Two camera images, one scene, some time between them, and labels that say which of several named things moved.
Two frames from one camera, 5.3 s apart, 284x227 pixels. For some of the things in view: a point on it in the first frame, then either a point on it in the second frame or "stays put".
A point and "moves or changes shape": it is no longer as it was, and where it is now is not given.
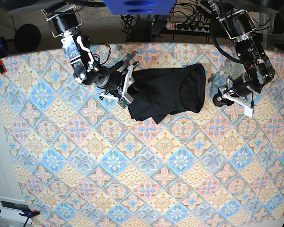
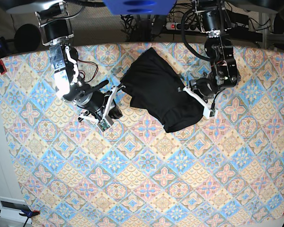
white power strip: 188,27 stays put
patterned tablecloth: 79,160 stays put
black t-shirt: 160,92 moves or changes shape
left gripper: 119,81 → 102,109
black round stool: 27,38 stays put
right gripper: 238,91 → 204,90
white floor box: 11,208 stays put
